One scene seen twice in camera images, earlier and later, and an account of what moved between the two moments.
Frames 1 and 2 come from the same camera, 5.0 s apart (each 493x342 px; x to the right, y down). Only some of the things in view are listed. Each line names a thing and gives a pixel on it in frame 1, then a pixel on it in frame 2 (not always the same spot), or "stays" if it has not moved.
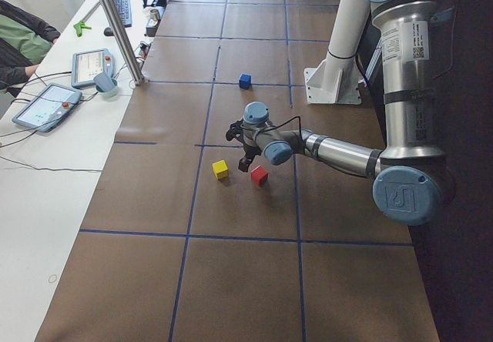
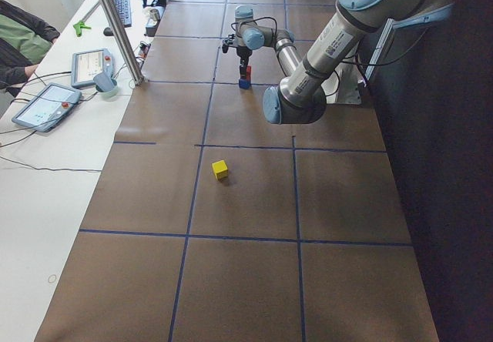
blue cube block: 245,81 stays
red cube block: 259,176 to 249,72
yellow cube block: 220,169 stays
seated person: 24,41 stays
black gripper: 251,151 to 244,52
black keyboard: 123,5 stays
